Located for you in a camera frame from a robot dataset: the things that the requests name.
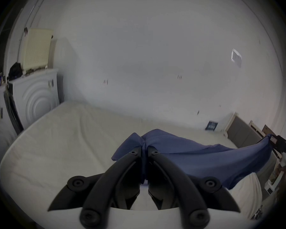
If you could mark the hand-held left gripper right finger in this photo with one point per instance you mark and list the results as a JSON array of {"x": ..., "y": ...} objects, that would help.
[{"x": 181, "y": 189}]

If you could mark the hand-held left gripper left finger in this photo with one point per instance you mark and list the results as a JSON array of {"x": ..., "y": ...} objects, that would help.
[{"x": 95, "y": 199}]

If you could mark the dark blue shirt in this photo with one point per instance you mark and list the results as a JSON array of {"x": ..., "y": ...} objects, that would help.
[{"x": 195, "y": 158}]

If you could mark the person's right hand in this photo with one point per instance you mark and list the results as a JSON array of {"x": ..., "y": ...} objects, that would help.
[{"x": 282, "y": 170}]

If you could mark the grey padded headboard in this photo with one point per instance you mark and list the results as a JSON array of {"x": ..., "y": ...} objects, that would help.
[{"x": 240, "y": 131}]

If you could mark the bed with beige sheet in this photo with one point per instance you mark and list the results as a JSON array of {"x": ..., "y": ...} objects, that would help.
[{"x": 62, "y": 139}]

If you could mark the small dark card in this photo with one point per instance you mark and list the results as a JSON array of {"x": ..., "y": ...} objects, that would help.
[{"x": 211, "y": 125}]

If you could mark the white washing machine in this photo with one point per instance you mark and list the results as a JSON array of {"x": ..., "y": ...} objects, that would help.
[
  {"x": 0, "y": 132},
  {"x": 35, "y": 96}
]

